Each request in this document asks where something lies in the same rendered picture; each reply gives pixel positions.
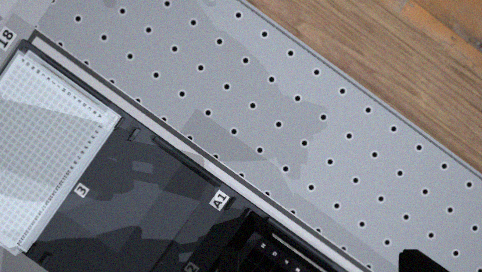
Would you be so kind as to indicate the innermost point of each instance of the black deep-well block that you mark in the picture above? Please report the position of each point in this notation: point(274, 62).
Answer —
point(256, 234)

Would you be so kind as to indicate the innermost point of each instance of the grey metal base plate with grid of holes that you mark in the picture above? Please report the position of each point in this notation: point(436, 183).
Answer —
point(287, 120)

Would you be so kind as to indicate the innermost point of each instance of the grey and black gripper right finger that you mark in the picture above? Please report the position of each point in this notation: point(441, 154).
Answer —
point(413, 260)

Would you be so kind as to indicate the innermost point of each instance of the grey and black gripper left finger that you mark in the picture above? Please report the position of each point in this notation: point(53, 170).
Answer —
point(229, 260)

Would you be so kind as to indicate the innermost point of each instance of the dark grey plate carrier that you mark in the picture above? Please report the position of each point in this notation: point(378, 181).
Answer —
point(142, 205)

